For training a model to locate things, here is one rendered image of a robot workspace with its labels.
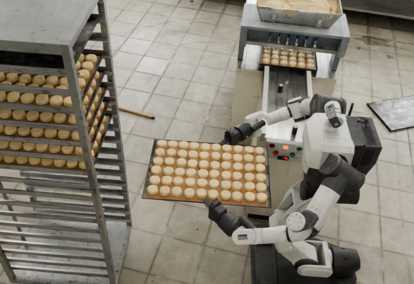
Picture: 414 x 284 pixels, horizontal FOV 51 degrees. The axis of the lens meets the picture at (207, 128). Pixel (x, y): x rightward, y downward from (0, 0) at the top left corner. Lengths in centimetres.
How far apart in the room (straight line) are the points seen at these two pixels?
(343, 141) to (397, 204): 179
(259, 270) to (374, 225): 105
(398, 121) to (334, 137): 248
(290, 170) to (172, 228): 95
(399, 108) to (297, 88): 174
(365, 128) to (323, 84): 121
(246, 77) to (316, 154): 138
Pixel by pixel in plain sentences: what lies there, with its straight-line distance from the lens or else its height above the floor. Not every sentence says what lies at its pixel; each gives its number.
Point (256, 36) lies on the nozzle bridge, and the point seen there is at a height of 107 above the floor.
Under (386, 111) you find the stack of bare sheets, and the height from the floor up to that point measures 2.
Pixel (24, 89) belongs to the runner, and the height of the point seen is 159.
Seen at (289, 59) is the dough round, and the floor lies 92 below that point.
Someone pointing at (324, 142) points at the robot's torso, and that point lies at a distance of 193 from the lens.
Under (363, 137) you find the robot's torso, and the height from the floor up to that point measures 134.
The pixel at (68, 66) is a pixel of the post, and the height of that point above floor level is 173.
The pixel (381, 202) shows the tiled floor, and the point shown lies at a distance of 364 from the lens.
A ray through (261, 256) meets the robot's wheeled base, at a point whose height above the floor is 19.
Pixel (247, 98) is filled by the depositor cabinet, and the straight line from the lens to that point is 330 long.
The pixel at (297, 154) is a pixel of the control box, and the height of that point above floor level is 76.
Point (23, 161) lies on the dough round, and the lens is 212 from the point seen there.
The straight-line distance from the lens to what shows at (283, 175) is 284.
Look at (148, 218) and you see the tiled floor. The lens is 322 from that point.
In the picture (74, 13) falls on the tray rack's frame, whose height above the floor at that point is 182.
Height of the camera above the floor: 261
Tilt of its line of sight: 42 degrees down
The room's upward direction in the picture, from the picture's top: 4 degrees clockwise
